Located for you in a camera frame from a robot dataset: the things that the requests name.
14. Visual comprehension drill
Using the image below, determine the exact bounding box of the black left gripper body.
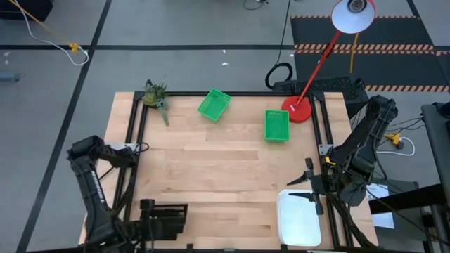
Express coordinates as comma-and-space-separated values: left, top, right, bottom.
139, 198, 157, 244

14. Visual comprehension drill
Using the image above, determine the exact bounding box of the black equipment case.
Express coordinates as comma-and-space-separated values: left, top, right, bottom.
0, 0, 54, 22

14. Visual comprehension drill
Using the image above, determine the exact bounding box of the black stand beam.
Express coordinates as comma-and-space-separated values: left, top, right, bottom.
368, 183, 450, 216

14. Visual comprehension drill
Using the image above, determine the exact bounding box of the black hazard-striped floor mat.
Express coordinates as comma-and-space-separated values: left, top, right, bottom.
289, 14, 450, 93

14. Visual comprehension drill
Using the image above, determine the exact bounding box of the green slotted plastic basket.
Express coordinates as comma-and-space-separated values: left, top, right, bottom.
264, 109, 291, 142
264, 109, 292, 143
197, 88, 233, 124

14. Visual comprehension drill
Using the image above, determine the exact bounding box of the blue-grey floor object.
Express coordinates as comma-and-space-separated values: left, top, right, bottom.
0, 72, 21, 84

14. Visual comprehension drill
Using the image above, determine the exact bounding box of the black hanging power cord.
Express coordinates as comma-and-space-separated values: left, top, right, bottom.
264, 0, 295, 90

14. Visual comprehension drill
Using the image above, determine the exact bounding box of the white floor cable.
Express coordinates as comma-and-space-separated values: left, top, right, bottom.
377, 136, 416, 157
13, 0, 90, 67

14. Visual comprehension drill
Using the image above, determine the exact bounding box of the yellow hanging cord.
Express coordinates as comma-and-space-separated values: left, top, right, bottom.
349, 32, 360, 74

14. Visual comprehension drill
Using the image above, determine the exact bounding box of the silver mounting plate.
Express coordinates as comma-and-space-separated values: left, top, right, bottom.
317, 143, 335, 156
104, 141, 139, 153

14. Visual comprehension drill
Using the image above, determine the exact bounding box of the black aluminium table frame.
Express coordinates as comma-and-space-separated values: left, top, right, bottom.
112, 90, 380, 252

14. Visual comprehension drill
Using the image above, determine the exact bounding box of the yellow cord with connector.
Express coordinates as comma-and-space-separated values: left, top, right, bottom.
7, 0, 81, 54

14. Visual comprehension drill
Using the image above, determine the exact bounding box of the potted succulent plant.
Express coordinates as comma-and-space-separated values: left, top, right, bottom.
141, 78, 170, 127

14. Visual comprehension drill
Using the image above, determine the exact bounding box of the white paper sheet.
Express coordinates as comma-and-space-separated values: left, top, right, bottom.
365, 182, 396, 230

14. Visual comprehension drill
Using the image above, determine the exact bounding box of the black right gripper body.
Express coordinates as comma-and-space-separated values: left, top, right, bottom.
304, 157, 339, 216

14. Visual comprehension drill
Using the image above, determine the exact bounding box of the black slotted plastic basket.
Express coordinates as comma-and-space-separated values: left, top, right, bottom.
151, 202, 190, 242

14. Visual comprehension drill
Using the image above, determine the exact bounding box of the yellow power plug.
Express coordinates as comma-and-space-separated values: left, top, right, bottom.
384, 131, 406, 149

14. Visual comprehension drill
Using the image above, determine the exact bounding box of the white plastic basket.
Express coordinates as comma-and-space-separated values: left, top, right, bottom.
275, 188, 323, 247

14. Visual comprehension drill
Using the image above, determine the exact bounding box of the red desk lamp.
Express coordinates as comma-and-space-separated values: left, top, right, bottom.
281, 0, 377, 124

